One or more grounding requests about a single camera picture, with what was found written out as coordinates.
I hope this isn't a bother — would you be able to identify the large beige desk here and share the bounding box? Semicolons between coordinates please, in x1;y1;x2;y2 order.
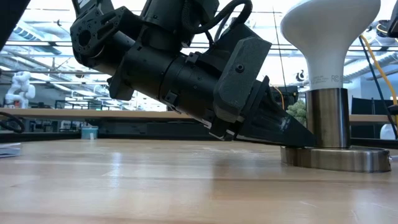
0;107;398;124

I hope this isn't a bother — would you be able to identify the yellow hanging cable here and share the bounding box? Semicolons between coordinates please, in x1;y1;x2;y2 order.
359;34;398;126

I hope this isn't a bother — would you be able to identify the thin black rod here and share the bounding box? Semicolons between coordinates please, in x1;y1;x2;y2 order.
272;6;289;110

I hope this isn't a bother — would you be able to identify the white flood lightbulb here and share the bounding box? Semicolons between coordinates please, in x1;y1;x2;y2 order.
280;0;382;91

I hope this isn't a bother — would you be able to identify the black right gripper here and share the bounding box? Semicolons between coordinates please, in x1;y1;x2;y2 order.
386;0;398;39

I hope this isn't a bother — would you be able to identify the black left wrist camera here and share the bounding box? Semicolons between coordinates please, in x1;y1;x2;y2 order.
214;22;261;60

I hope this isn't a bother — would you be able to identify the Yellowstone waterfall booklet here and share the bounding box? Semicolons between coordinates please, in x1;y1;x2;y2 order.
0;142;22;159

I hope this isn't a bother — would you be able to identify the round green artificial plant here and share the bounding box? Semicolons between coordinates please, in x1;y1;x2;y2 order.
286;99;307;126

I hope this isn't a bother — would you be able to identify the black aluminium table frame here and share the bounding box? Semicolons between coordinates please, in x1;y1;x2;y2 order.
0;130;398;147

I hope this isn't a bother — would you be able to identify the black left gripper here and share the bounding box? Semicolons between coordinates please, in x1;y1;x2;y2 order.
159;35;300;141

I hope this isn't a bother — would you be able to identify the black left wrist cable loop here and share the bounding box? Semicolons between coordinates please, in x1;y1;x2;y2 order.
181;0;254;35

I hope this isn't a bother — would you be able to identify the black hanging cable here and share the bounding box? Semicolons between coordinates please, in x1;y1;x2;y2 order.
358;36;398;140

